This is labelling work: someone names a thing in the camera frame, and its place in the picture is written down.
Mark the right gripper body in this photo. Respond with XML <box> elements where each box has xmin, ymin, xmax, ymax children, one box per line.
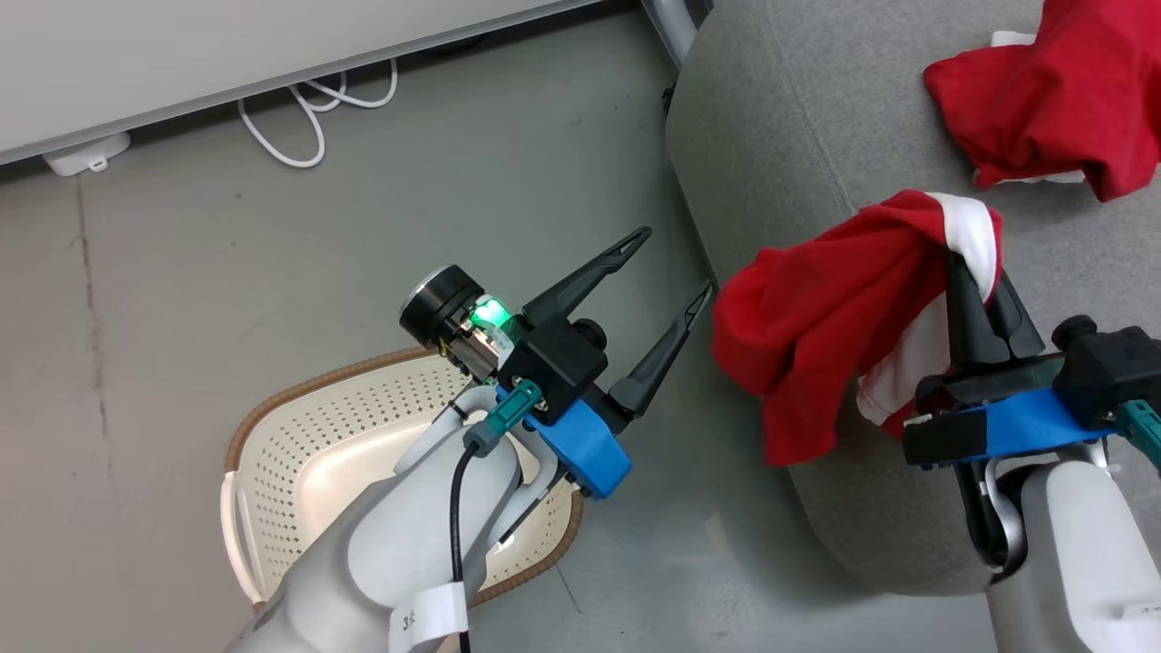
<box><xmin>913</xmin><ymin>354</ymin><xmax>1064</xmax><ymax>418</ymax></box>

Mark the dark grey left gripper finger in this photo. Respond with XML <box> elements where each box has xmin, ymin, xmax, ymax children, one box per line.
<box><xmin>522</xmin><ymin>226</ymin><xmax>654</xmax><ymax>329</ymax></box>
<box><xmin>607</xmin><ymin>279</ymin><xmax>717</xmax><ymax>420</ymax></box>

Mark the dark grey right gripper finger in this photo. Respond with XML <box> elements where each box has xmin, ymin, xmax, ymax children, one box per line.
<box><xmin>988</xmin><ymin>270</ymin><xmax>1046</xmax><ymax>363</ymax></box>
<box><xmin>946</xmin><ymin>253</ymin><xmax>1011</xmax><ymax>373</ymax></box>

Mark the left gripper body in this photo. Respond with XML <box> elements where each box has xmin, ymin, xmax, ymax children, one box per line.
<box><xmin>398</xmin><ymin>264</ymin><xmax>534</xmax><ymax>384</ymax></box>

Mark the red garment with white trim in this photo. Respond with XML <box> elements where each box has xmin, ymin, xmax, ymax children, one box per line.
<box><xmin>711</xmin><ymin>188</ymin><xmax>1006</xmax><ymax>469</ymax></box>
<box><xmin>922</xmin><ymin>0</ymin><xmax>1161</xmax><ymax>203</ymax></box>

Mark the grey fabric sofa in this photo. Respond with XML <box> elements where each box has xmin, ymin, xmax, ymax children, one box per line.
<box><xmin>664</xmin><ymin>0</ymin><xmax>1161</xmax><ymax>597</ymax></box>

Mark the white plastic laundry basket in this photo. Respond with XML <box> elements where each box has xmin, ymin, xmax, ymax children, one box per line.
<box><xmin>220</xmin><ymin>346</ymin><xmax>585</xmax><ymax>610</ymax></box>

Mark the grey partition foot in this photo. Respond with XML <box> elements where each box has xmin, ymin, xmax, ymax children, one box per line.
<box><xmin>641</xmin><ymin>0</ymin><xmax>701</xmax><ymax>70</ymax></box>

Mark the large white partition panel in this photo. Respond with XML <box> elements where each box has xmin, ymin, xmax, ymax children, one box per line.
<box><xmin>0</xmin><ymin>0</ymin><xmax>607</xmax><ymax>167</ymax></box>

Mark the white power adapter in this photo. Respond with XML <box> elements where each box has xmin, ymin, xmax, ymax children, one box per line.
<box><xmin>42</xmin><ymin>132</ymin><xmax>133</xmax><ymax>178</ymax></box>

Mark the teal right arm cable plug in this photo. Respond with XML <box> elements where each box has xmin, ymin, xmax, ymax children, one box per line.
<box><xmin>1114</xmin><ymin>399</ymin><xmax>1161</xmax><ymax>474</ymax></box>

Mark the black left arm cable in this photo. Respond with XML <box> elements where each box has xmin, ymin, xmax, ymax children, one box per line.
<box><xmin>449</xmin><ymin>378</ymin><xmax>547</xmax><ymax>653</ymax></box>

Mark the coiled white cable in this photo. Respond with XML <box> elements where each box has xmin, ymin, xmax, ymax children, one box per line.
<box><xmin>237</xmin><ymin>58</ymin><xmax>401</xmax><ymax>171</ymax></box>

